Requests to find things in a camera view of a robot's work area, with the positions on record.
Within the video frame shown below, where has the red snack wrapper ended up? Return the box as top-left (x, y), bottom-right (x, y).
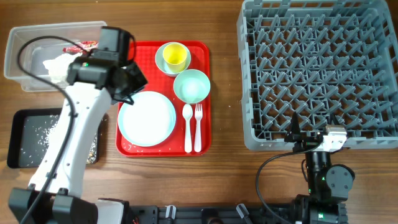
top-left (63, 40), bottom-right (98, 54)

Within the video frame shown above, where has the white napkin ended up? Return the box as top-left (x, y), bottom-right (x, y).
top-left (43, 53), bottom-right (82, 83)

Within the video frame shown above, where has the yellow plastic cup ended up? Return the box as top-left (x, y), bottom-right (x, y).
top-left (162, 42), bottom-right (188, 73)

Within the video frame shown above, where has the large light blue plate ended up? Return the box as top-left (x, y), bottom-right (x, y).
top-left (118, 91), bottom-right (177, 147)

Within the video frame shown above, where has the mint green bowl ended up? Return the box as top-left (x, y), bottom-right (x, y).
top-left (173, 69), bottom-right (211, 105)

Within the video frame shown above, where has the food scraps and rice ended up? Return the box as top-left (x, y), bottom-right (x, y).
top-left (19, 114), bottom-right (99, 165)

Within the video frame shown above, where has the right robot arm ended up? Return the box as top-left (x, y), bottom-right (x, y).
top-left (285, 113), bottom-right (355, 224)

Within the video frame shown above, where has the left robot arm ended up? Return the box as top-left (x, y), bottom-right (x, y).
top-left (8, 26), bottom-right (147, 223)

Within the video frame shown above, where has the clear plastic waste bin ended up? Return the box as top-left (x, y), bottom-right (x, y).
top-left (4, 21), bottom-right (107, 92)

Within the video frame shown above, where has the grey dishwasher rack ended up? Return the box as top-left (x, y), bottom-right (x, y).
top-left (236, 1), bottom-right (397, 151)

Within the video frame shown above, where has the black food waste tray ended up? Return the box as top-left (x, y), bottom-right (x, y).
top-left (6, 107), bottom-right (102, 169)

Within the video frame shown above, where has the small light blue bowl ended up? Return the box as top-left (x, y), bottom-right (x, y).
top-left (155, 42), bottom-right (192, 77)

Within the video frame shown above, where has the red serving tray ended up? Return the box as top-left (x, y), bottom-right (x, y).
top-left (115, 41), bottom-right (211, 157)

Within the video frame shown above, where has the white plastic spoon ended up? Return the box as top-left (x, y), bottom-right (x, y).
top-left (182, 104), bottom-right (193, 153)

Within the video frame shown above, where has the white plastic fork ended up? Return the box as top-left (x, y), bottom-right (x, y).
top-left (194, 104), bottom-right (203, 152)

